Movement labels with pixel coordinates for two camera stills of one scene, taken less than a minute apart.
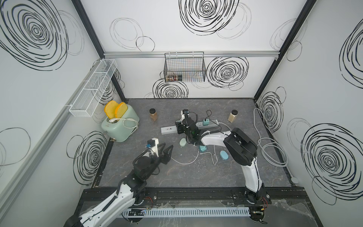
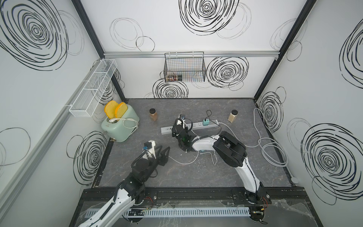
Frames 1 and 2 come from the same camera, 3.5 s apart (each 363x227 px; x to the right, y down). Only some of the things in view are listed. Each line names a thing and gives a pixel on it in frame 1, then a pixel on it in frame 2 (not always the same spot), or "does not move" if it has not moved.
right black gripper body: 186,132 → 173,135
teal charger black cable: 206,122 does not move
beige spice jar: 233,115 does not move
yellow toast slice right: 121,109 does not move
